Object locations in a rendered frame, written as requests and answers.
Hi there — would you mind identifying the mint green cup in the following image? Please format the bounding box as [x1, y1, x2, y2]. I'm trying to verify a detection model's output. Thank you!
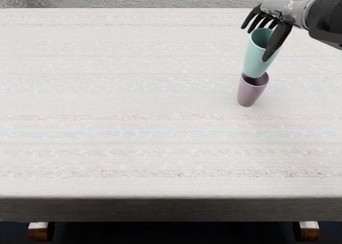
[242, 28, 283, 78]

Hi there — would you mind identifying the mauve cup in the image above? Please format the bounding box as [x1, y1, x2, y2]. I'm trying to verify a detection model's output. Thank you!
[237, 72, 270, 107]

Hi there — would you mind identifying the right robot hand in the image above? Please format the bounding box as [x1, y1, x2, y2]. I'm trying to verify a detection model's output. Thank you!
[240, 0, 314, 62]

